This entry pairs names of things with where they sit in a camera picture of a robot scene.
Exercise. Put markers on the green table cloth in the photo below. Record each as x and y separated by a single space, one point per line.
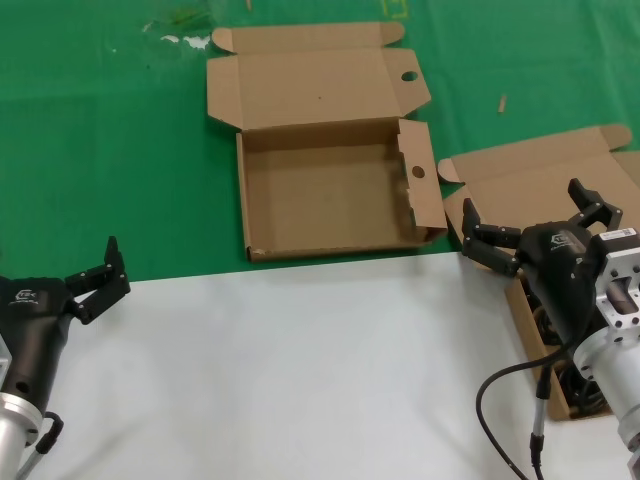
100 150

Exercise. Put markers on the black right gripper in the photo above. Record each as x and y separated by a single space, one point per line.
560 270

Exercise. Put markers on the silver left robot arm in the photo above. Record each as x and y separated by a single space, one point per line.
15 432

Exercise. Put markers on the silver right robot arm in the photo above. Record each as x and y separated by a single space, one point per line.
615 360

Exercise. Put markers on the open brown cardboard box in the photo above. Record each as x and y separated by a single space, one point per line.
525 170

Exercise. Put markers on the cardboard box with round holes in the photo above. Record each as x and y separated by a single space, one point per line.
325 200

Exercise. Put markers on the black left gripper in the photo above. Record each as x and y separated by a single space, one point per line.
30 325

